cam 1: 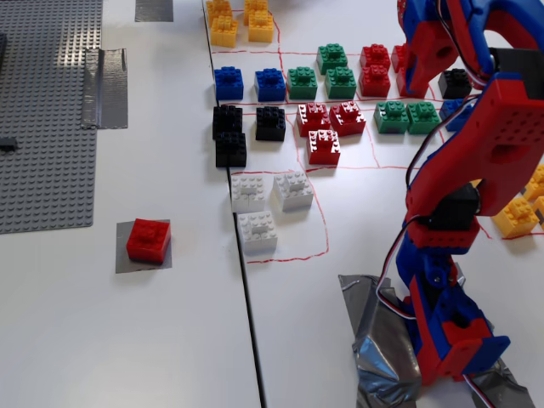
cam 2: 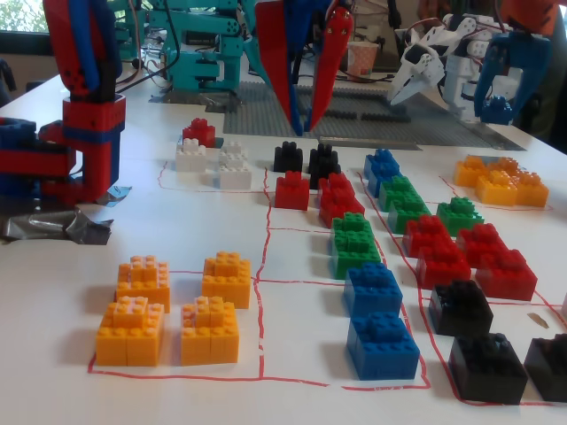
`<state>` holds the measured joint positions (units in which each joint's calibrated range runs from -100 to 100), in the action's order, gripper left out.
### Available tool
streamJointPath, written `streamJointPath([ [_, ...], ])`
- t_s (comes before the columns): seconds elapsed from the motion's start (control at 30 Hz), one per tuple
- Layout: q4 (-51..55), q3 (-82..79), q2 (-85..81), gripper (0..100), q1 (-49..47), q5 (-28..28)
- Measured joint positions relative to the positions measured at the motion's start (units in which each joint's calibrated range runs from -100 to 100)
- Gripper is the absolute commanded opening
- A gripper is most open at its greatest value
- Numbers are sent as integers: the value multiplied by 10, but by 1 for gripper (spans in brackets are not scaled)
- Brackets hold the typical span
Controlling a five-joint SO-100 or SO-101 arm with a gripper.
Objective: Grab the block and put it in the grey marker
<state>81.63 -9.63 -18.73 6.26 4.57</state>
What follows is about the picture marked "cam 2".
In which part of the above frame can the all blue gripper body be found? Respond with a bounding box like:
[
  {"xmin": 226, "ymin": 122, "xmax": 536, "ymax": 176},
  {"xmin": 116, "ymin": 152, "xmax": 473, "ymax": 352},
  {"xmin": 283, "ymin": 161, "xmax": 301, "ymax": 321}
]
[{"xmin": 485, "ymin": 31, "xmax": 553, "ymax": 69}]

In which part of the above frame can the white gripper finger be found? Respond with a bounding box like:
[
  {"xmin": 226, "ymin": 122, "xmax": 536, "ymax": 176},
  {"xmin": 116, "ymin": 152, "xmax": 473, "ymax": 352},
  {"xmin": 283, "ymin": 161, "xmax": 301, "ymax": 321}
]
[
  {"xmin": 388, "ymin": 66, "xmax": 416, "ymax": 107},
  {"xmin": 398, "ymin": 66, "xmax": 438, "ymax": 104}
]

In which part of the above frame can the red blue gripper finger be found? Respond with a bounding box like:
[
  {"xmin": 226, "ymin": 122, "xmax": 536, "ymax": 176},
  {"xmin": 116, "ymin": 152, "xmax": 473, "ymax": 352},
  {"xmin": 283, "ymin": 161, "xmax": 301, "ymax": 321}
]
[{"xmin": 255, "ymin": 0, "xmax": 307, "ymax": 136}]

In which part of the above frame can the blue and red gripper body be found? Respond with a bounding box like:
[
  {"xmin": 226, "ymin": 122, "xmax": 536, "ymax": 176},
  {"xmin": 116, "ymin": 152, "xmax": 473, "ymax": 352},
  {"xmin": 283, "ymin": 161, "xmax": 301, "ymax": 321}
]
[{"xmin": 283, "ymin": 0, "xmax": 338, "ymax": 50}]

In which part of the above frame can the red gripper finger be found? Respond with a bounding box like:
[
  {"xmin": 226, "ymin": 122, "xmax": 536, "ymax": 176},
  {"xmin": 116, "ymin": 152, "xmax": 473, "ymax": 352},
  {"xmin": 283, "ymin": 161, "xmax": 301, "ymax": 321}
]
[{"xmin": 309, "ymin": 4, "xmax": 356, "ymax": 132}]

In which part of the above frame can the all blue gripper finger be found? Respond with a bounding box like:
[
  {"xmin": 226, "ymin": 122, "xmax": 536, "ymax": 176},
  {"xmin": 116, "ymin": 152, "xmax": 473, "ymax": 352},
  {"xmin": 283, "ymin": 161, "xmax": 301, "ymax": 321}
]
[
  {"xmin": 509, "ymin": 66, "xmax": 553, "ymax": 121},
  {"xmin": 474, "ymin": 49, "xmax": 509, "ymax": 123}
]

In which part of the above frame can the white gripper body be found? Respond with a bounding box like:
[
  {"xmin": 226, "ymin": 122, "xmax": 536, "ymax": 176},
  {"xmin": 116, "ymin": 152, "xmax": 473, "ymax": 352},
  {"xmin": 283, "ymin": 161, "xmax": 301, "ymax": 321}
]
[{"xmin": 400, "ymin": 25, "xmax": 447, "ymax": 79}]

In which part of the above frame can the red lego block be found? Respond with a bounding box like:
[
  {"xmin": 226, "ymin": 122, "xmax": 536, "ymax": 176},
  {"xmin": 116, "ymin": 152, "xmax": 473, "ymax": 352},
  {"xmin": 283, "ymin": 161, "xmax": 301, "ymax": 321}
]
[
  {"xmin": 274, "ymin": 171, "xmax": 310, "ymax": 212},
  {"xmin": 474, "ymin": 249, "xmax": 539, "ymax": 303},
  {"xmin": 182, "ymin": 117, "xmax": 217, "ymax": 148},
  {"xmin": 401, "ymin": 215, "xmax": 455, "ymax": 259},
  {"xmin": 317, "ymin": 184, "xmax": 367, "ymax": 230},
  {"xmin": 415, "ymin": 244, "xmax": 473, "ymax": 290},
  {"xmin": 454, "ymin": 222, "xmax": 507, "ymax": 269},
  {"xmin": 327, "ymin": 172, "xmax": 357, "ymax": 196}
]

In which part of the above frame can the green lego block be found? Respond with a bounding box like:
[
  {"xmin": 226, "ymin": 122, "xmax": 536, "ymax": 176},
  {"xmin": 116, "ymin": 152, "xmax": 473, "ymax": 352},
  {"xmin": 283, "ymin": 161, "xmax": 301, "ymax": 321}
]
[
  {"xmin": 387, "ymin": 194, "xmax": 434, "ymax": 236},
  {"xmin": 377, "ymin": 175, "xmax": 418, "ymax": 213},
  {"xmin": 329, "ymin": 229, "xmax": 383, "ymax": 281},
  {"xmin": 331, "ymin": 212, "xmax": 372, "ymax": 249},
  {"xmin": 436, "ymin": 197, "xmax": 485, "ymax": 239}
]

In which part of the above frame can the black lego block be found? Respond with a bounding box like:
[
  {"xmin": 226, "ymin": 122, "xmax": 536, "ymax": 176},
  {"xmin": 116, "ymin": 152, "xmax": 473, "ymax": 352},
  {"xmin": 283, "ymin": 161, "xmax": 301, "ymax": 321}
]
[
  {"xmin": 272, "ymin": 141, "xmax": 305, "ymax": 174},
  {"xmin": 428, "ymin": 279, "xmax": 495, "ymax": 337},
  {"xmin": 309, "ymin": 143, "xmax": 338, "ymax": 169},
  {"xmin": 523, "ymin": 333, "xmax": 567, "ymax": 405},
  {"xmin": 308, "ymin": 154, "xmax": 343, "ymax": 190},
  {"xmin": 447, "ymin": 332, "xmax": 530, "ymax": 406}
]

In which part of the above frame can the white lego block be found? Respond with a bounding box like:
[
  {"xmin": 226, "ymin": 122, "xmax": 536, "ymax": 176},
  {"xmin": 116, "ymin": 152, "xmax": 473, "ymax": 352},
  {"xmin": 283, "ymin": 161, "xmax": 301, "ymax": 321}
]
[
  {"xmin": 219, "ymin": 163, "xmax": 253, "ymax": 192},
  {"xmin": 175, "ymin": 137, "xmax": 209, "ymax": 174},
  {"xmin": 220, "ymin": 141, "xmax": 249, "ymax": 172}
]

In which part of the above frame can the dotted paper cup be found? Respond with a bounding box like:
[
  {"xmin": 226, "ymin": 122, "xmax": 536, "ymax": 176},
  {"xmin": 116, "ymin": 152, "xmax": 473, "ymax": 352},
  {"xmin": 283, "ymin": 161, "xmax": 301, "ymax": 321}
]
[{"xmin": 347, "ymin": 40, "xmax": 381, "ymax": 77}]

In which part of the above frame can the grey lego baseplate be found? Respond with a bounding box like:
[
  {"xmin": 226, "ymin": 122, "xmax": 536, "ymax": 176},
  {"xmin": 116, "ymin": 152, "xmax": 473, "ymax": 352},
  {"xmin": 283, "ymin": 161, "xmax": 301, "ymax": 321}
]
[{"xmin": 222, "ymin": 81, "xmax": 529, "ymax": 152}]

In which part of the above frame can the long grey duct tape strip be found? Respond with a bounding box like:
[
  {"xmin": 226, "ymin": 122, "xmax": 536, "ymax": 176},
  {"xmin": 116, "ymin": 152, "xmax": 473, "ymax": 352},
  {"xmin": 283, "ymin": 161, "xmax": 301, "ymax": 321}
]
[{"xmin": 317, "ymin": 135, "xmax": 418, "ymax": 152}]

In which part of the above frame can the crumpled silver duct tape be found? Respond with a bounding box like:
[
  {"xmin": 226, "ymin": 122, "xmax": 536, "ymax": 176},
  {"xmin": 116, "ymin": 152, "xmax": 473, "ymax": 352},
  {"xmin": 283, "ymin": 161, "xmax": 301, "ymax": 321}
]
[{"xmin": 0, "ymin": 184, "xmax": 133, "ymax": 245}]

